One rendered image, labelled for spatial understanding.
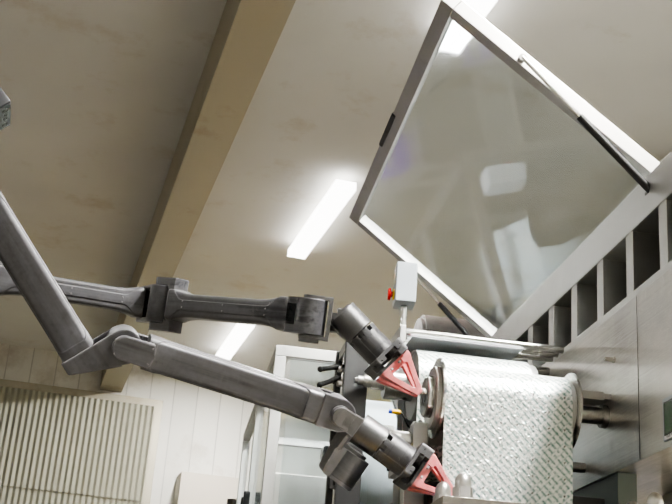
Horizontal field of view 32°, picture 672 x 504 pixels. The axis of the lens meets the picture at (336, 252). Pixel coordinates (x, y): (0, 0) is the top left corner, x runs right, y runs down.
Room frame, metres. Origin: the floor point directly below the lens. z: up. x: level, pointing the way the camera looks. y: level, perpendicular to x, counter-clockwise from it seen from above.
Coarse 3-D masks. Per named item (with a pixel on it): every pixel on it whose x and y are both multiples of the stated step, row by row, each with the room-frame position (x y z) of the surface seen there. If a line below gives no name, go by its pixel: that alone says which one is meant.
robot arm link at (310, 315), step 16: (176, 288) 2.18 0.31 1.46; (176, 304) 2.17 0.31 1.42; (192, 304) 2.14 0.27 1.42; (208, 304) 2.12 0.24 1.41; (224, 304) 2.10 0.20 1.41; (240, 304) 2.07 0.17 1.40; (256, 304) 2.05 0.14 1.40; (272, 304) 2.03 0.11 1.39; (288, 304) 2.01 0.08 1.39; (304, 304) 1.98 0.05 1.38; (320, 304) 1.98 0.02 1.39; (176, 320) 2.20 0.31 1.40; (192, 320) 2.21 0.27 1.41; (208, 320) 2.16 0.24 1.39; (224, 320) 2.11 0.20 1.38; (240, 320) 2.08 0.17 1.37; (256, 320) 2.06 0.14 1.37; (272, 320) 2.03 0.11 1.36; (288, 320) 2.02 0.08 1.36; (304, 320) 1.99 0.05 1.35; (320, 320) 1.99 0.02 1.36
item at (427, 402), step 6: (426, 378) 2.05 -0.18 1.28; (432, 378) 2.04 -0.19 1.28; (426, 384) 2.04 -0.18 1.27; (432, 384) 2.03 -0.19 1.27; (432, 390) 2.02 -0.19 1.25; (420, 396) 2.09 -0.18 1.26; (426, 396) 2.04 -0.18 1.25; (432, 396) 2.03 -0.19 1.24; (420, 402) 2.09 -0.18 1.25; (426, 402) 2.04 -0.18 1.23; (432, 402) 2.03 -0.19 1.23; (420, 408) 2.09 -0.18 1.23; (426, 408) 2.04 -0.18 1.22; (432, 408) 2.04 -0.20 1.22; (426, 414) 2.05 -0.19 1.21
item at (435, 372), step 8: (432, 368) 2.06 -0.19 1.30; (432, 376) 2.06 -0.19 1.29; (440, 376) 2.01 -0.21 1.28; (440, 384) 2.01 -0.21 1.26; (440, 392) 2.01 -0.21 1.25; (440, 400) 2.01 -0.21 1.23; (576, 400) 2.04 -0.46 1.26; (576, 408) 2.04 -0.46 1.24; (432, 416) 2.04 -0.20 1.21; (576, 416) 2.04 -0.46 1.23; (432, 424) 2.04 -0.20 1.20
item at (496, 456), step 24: (456, 432) 2.00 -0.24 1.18; (480, 432) 2.01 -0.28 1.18; (504, 432) 2.01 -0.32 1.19; (528, 432) 2.02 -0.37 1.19; (552, 432) 2.03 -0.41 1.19; (456, 456) 2.00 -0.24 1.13; (480, 456) 2.01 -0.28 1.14; (504, 456) 2.02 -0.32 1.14; (528, 456) 2.02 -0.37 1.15; (552, 456) 2.03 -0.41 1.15; (480, 480) 2.01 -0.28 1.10; (504, 480) 2.02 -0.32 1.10; (528, 480) 2.02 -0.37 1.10; (552, 480) 2.03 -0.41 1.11
